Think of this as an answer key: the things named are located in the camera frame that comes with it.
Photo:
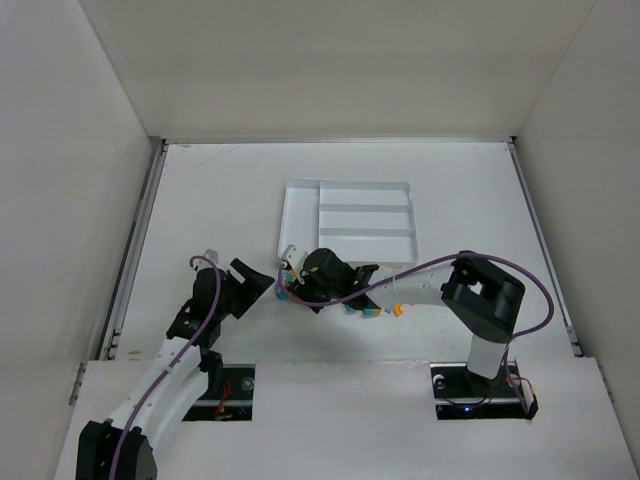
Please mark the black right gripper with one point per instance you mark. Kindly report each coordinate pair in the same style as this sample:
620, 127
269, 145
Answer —
301, 282

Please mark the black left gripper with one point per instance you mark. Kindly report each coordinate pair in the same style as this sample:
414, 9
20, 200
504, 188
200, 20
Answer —
235, 291

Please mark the teal yellow lego block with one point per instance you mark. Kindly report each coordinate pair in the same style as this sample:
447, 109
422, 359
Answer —
366, 312

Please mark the teal round printed lego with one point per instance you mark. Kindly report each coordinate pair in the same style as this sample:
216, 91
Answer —
286, 278

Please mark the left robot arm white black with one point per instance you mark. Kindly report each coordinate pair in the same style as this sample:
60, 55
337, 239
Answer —
127, 444

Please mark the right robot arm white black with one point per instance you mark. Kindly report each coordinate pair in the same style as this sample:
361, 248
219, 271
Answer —
485, 298

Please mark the white divided sorting tray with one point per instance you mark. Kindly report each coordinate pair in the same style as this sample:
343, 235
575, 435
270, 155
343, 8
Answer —
362, 222

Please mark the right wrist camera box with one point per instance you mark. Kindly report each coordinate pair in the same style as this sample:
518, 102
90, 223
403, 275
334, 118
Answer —
293, 257

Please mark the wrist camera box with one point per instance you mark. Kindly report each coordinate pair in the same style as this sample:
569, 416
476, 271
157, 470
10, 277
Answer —
293, 257
211, 255

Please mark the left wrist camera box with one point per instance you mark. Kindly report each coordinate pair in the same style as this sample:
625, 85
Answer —
211, 255

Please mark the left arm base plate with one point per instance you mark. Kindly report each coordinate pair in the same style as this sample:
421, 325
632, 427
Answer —
229, 397

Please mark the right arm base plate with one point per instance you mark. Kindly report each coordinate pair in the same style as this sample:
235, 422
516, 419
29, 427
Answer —
462, 395

